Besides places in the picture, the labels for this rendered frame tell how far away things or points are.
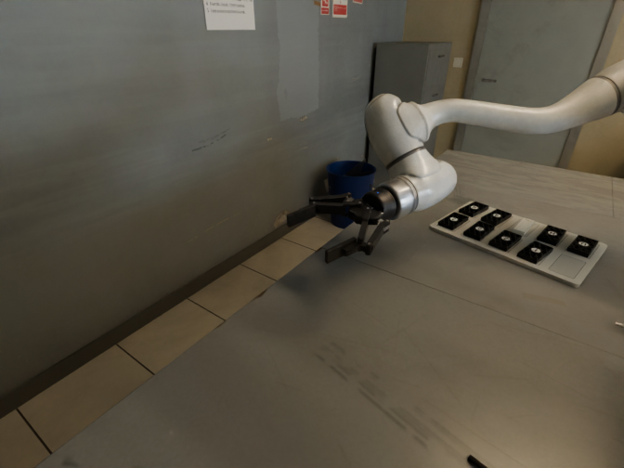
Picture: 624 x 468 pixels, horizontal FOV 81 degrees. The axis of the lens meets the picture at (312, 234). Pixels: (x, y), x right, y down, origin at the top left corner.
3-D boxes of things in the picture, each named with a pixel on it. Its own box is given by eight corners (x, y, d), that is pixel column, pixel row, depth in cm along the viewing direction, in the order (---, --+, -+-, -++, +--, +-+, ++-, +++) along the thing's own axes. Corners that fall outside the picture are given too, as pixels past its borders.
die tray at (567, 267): (606, 247, 101) (608, 244, 101) (577, 289, 85) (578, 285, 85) (470, 203, 127) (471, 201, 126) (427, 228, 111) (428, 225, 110)
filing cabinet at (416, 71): (431, 177, 397) (455, 42, 332) (409, 197, 353) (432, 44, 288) (390, 169, 422) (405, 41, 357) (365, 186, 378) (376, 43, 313)
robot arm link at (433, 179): (399, 222, 88) (375, 175, 90) (442, 201, 95) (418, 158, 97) (428, 206, 79) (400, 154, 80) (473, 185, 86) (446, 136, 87)
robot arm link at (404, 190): (386, 202, 90) (368, 210, 87) (391, 169, 84) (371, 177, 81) (413, 220, 84) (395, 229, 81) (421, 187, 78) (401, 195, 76)
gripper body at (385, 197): (396, 226, 81) (364, 240, 77) (370, 207, 87) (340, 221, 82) (400, 197, 76) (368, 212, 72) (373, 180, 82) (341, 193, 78)
